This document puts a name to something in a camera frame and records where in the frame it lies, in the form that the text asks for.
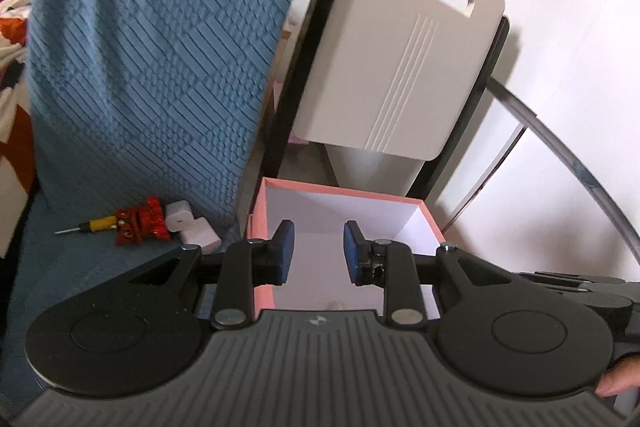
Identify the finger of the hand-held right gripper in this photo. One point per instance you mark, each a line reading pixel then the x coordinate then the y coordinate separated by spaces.
pixel 575 293
pixel 575 279

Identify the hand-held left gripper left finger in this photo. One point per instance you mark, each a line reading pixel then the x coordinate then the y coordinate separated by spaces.
pixel 286 252

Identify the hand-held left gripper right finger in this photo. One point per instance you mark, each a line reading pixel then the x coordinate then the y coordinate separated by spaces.
pixel 351 252

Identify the pink cardboard box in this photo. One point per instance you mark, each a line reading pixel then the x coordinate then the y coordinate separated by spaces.
pixel 325 217

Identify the white charger plug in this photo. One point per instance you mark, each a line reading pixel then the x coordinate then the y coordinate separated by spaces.
pixel 177 216
pixel 200 234

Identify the person's right hand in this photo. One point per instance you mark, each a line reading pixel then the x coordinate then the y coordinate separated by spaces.
pixel 620 379

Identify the curved grey metal bar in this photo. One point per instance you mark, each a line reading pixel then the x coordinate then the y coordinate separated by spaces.
pixel 565 157

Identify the light wooden furniture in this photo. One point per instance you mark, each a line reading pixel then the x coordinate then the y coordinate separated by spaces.
pixel 285 57

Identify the blue quilted sofa cover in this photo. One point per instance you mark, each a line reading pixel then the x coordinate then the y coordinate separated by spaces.
pixel 150 57

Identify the white chair with black frame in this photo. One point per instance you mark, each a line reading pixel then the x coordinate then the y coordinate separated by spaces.
pixel 390 57

